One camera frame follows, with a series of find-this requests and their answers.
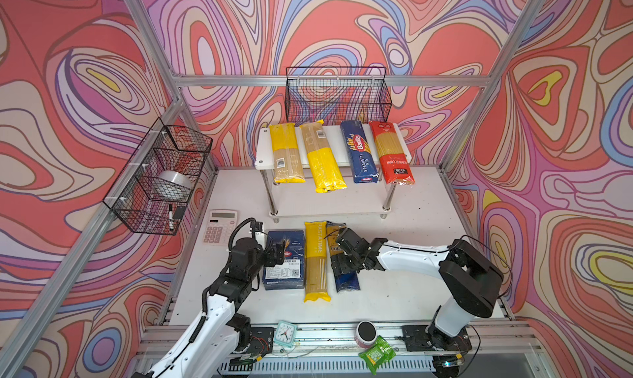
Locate blue Barilla pasta box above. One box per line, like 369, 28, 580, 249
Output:
262, 230, 306, 291

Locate blue yellow Ankara spaghetti bag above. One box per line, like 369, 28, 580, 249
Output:
326, 221, 360, 292

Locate yellow Pastatime spaghetti bag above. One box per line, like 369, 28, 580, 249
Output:
304, 221, 331, 302

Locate yellow narrow spaghetti bag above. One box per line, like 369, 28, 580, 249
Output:
300, 121, 347, 193

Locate blue Barilla spaghetti box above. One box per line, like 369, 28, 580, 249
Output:
340, 120, 379, 183

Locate yellow clear spaghetti bag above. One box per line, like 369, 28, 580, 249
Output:
269, 122, 305, 183

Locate red spaghetti bag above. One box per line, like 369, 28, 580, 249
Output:
369, 122, 415, 186

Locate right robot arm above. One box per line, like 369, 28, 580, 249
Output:
331, 227, 504, 352

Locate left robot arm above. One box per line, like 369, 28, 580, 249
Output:
133, 236, 288, 377

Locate white two-tier shelf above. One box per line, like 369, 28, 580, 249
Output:
255, 126, 397, 221

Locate white pink calculator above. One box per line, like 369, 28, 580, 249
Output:
202, 209, 238, 247

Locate mint alarm clock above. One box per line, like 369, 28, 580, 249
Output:
273, 320, 298, 349

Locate black marker pen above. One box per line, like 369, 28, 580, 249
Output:
168, 204, 175, 232

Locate green snack packet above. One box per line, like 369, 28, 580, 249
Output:
359, 336, 397, 376

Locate silver tape roll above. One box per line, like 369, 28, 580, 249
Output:
153, 170, 194, 203

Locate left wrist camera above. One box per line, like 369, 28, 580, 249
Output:
250, 220, 266, 249

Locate black wire basket left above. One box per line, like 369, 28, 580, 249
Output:
103, 119, 213, 236

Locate black wire basket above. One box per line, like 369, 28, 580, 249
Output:
285, 65, 392, 126
103, 119, 213, 236

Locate black wire basket back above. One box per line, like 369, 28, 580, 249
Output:
285, 65, 392, 126

